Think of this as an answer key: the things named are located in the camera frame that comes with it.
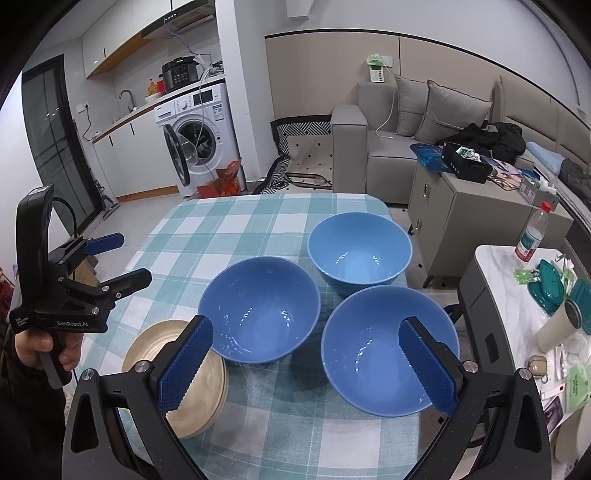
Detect person's left forearm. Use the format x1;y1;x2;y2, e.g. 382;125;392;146
0;364;70;480

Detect range hood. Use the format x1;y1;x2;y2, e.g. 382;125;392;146
140;0;216;41

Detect cream round plate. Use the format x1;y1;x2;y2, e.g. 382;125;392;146
178;357;230;440
182;355;228;437
121;319;226;432

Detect white marble side table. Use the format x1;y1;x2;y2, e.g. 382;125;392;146
458;244;591;464

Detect light blue pillow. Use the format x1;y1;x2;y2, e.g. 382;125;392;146
525;140;565;172

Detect grey sofa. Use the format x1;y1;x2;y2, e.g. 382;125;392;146
330;74;539;206

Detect black jacket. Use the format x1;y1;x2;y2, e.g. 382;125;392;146
442;121;528;163

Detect black cable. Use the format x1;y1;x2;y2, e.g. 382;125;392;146
52;198;80;241

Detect beige cabinet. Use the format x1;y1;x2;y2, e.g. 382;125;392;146
407;159;574;290

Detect beige cup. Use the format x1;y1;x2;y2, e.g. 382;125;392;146
534;298;583;352

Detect dark glass door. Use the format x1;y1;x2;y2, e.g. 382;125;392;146
21;54;101;232

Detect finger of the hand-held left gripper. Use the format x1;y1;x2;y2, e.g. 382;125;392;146
60;269;153;324
83;233;126;256

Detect red cardboard box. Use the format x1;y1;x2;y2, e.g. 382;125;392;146
197;158;246;200

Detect grey clothes pile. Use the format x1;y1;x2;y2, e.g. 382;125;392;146
558;158;591;200

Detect teal white checked tablecloth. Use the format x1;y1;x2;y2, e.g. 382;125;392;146
81;193;462;480

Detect black storage basket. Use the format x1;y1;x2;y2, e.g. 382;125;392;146
440;141;494;184

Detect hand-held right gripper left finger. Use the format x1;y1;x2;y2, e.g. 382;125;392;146
60;315;215;480

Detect clear water bottle red cap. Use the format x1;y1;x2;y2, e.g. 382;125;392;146
514;200;553;264

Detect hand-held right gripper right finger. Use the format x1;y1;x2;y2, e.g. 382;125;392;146
398;316;552;480

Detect blue bowl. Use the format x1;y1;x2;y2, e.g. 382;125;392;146
307;212;413;297
198;257;321;365
321;285;460;418

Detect person's left hand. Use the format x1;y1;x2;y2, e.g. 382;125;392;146
16;330;85;376

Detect green packet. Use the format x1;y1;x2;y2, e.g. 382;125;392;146
562;364;588;413

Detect tissue box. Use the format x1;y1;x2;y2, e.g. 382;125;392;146
518;176;560;207

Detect black pressure cooker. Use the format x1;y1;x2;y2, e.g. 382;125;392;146
160;55;201;93

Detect white wall cabinets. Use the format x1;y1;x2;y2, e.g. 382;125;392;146
81;0;172;78

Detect grey sofa cushion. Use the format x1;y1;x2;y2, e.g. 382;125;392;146
394;75;431;139
412;80;493;145

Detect white washing machine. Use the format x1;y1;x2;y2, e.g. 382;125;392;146
154;82;242;200

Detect white kitchen counter cabinet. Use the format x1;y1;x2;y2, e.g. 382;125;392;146
89;95;182;202

